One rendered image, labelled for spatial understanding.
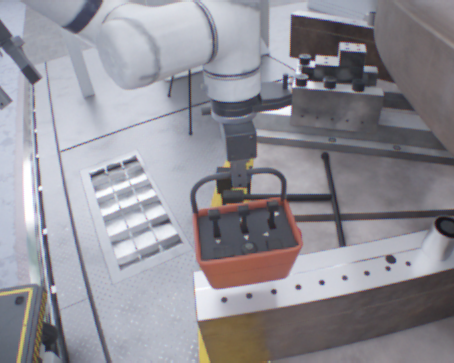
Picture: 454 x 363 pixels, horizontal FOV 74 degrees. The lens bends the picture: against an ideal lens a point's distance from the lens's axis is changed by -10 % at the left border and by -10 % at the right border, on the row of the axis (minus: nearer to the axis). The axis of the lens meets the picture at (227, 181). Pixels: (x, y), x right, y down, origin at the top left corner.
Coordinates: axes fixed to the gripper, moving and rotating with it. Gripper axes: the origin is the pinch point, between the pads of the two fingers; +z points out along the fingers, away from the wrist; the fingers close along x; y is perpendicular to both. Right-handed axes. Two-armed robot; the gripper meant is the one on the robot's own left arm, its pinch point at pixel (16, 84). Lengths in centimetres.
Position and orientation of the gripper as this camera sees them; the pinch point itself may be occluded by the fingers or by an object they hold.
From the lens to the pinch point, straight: 74.3
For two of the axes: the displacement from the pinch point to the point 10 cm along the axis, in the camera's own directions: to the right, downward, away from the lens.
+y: 8.8, -4.0, -2.4
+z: 4.7, 7.1, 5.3
